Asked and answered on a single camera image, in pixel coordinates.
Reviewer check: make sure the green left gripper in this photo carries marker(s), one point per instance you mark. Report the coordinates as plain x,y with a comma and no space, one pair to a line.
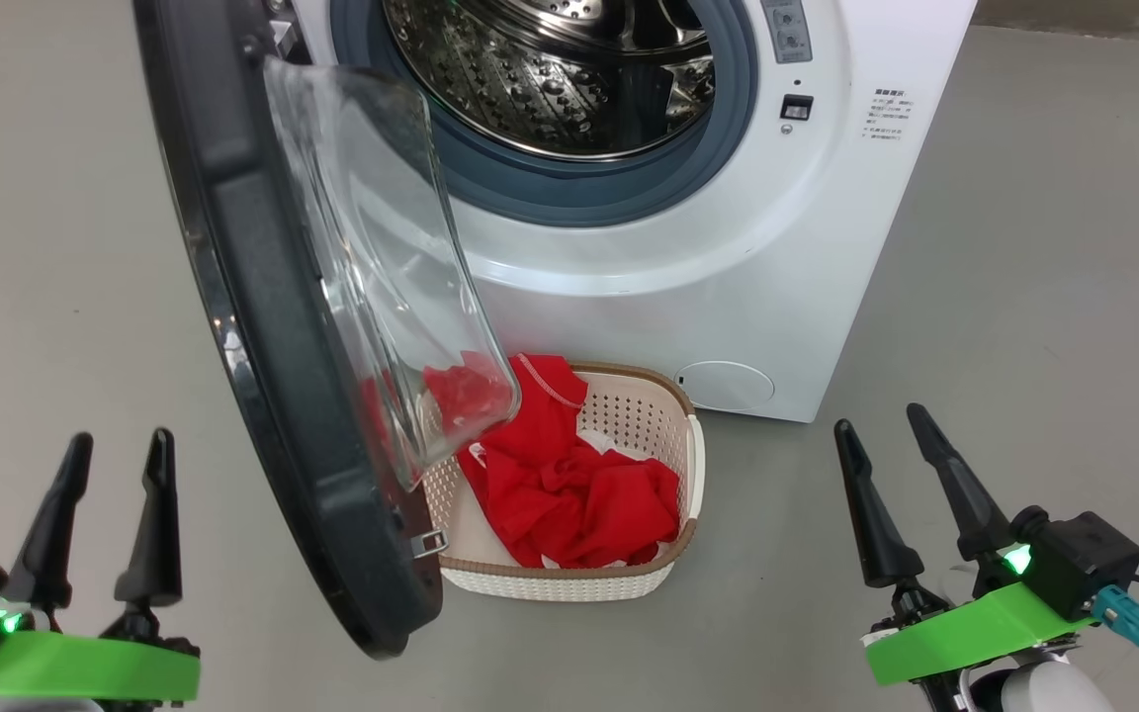
85,670

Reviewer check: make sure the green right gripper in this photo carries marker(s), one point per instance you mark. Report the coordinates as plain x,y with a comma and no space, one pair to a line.
975,633

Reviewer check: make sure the dark round glass washer door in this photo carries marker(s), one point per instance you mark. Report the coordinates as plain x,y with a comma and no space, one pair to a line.
263,297

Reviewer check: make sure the red garment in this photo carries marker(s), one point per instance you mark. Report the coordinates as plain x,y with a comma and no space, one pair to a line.
569,494

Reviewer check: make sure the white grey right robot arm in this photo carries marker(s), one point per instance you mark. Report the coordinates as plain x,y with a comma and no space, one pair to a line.
1044,692

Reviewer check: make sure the white front-load washing machine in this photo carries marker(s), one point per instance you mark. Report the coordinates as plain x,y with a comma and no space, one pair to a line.
728,277

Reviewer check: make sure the cream perforated laundry basket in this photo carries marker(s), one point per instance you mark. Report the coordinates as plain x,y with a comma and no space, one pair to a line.
629,410

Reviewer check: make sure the grey warning sticker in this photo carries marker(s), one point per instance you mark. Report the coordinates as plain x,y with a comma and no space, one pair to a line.
787,35

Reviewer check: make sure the steel washer drum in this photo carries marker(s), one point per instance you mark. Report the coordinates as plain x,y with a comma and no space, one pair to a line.
550,89

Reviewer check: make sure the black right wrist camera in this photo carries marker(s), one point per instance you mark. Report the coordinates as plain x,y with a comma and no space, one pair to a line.
1084,559

